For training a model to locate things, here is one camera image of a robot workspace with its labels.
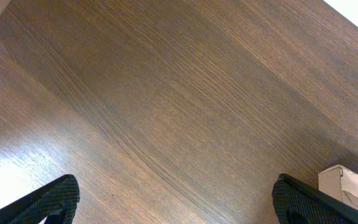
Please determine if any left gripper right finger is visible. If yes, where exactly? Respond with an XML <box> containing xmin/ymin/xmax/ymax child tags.
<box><xmin>272</xmin><ymin>174</ymin><xmax>358</xmax><ymax>224</ymax></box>

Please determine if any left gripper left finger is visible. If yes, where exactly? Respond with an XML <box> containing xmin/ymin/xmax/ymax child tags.
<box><xmin>0</xmin><ymin>174</ymin><xmax>80</xmax><ymax>224</ymax></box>

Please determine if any brown cardboard box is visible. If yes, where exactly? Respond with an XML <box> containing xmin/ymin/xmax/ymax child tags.
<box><xmin>318</xmin><ymin>165</ymin><xmax>358</xmax><ymax>210</ymax></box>

